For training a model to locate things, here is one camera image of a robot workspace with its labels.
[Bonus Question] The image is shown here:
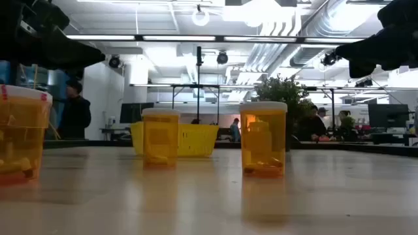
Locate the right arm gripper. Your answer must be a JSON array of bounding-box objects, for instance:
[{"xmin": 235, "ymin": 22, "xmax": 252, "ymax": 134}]
[{"xmin": 335, "ymin": 0, "xmax": 418, "ymax": 79}]

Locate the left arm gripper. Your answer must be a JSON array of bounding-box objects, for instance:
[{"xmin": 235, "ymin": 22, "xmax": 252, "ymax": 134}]
[{"xmin": 0, "ymin": 0, "xmax": 106, "ymax": 81}]

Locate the black computer monitor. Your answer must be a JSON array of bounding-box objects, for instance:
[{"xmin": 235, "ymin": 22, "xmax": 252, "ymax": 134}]
[
  {"xmin": 368, "ymin": 103, "xmax": 410, "ymax": 129},
  {"xmin": 119, "ymin": 102, "xmax": 155, "ymax": 125}
]

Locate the yellow extension cable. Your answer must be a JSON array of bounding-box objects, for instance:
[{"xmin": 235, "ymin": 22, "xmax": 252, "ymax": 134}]
[{"xmin": 18, "ymin": 63, "xmax": 61, "ymax": 140}]

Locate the small potted plant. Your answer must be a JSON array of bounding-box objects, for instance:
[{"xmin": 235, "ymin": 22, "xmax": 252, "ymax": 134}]
[{"xmin": 341, "ymin": 116, "xmax": 356, "ymax": 131}]

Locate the white ring lamp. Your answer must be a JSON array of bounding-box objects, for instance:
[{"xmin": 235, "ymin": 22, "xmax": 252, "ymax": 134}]
[{"xmin": 191, "ymin": 4, "xmax": 211, "ymax": 27}]

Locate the black tripod stand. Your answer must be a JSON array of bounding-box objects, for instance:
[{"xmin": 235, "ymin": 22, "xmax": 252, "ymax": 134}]
[{"xmin": 191, "ymin": 45, "xmax": 205, "ymax": 125}]

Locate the black background rig frame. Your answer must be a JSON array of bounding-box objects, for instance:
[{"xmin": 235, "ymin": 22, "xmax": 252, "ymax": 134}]
[{"xmin": 129, "ymin": 83, "xmax": 256, "ymax": 126}]

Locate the yellow plastic basket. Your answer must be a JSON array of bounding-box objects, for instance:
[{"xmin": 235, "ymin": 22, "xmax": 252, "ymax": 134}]
[{"xmin": 129, "ymin": 121, "xmax": 220, "ymax": 158}]

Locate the linear pendant light strip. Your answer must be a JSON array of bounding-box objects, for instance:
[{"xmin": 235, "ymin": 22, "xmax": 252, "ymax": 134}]
[{"xmin": 67, "ymin": 34, "xmax": 366, "ymax": 46}]

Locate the black aluminium rig frame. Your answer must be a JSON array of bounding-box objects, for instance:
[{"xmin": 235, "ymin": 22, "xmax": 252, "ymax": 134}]
[{"xmin": 44, "ymin": 139, "xmax": 418, "ymax": 158}]

